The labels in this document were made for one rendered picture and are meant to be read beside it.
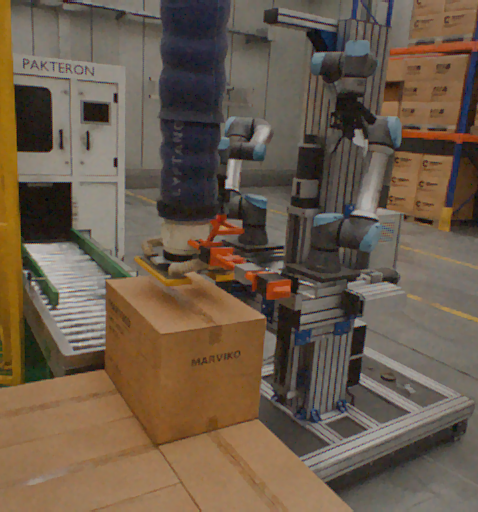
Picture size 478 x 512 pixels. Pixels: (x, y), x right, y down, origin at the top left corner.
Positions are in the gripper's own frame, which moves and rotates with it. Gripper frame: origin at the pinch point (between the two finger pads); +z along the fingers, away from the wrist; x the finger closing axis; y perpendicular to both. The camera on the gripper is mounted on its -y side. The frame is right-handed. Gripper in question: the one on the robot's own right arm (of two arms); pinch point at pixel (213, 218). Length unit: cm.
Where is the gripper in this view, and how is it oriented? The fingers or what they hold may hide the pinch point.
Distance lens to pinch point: 233.7
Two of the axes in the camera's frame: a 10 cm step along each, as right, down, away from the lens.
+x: 8.7, -0.7, 4.8
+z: -0.7, 9.7, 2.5
